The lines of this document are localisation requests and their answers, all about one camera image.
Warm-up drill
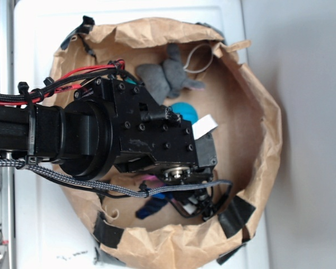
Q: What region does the grey braided cable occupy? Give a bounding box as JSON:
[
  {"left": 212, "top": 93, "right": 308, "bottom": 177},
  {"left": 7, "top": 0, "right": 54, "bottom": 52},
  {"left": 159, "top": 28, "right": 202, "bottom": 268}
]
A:
[{"left": 0, "top": 158, "right": 233, "bottom": 198}]

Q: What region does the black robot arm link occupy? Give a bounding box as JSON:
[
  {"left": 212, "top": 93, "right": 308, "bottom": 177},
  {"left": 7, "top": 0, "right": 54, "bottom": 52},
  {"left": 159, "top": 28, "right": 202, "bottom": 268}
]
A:
[{"left": 0, "top": 100, "right": 119, "bottom": 180}]

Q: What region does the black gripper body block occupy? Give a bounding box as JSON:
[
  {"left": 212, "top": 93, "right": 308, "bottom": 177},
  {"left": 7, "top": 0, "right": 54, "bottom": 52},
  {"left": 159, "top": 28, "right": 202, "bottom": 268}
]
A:
[{"left": 74, "top": 77, "right": 217, "bottom": 184}]

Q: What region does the red and black wire bundle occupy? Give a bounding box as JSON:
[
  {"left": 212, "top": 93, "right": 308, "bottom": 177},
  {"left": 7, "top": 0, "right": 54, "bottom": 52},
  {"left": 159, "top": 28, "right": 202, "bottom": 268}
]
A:
[{"left": 0, "top": 59, "right": 127, "bottom": 106}]

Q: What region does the aluminium extrusion rail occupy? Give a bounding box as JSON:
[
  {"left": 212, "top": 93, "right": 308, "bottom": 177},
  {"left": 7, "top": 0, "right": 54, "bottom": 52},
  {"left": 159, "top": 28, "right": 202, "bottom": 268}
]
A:
[{"left": 0, "top": 1, "right": 16, "bottom": 268}]

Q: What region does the dark blue twisted rope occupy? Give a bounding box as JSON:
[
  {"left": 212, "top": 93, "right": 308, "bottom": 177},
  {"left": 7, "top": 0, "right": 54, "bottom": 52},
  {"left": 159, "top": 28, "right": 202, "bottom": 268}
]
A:
[{"left": 136, "top": 193, "right": 171, "bottom": 220}]

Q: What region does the crumpled brown paper bag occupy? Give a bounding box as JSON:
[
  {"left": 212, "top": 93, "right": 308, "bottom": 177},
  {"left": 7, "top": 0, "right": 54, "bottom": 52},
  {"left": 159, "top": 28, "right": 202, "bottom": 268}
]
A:
[{"left": 50, "top": 17, "right": 282, "bottom": 268}]

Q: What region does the teal dimpled rubber ball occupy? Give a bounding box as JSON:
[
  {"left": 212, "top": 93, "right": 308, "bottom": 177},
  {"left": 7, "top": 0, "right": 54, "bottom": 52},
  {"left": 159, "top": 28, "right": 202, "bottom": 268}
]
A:
[{"left": 170, "top": 102, "right": 198, "bottom": 124}]

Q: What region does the grey plush mouse toy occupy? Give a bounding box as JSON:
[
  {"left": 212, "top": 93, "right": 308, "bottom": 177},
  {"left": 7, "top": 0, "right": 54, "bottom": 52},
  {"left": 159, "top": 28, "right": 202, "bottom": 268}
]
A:
[{"left": 136, "top": 43, "right": 205, "bottom": 105}]

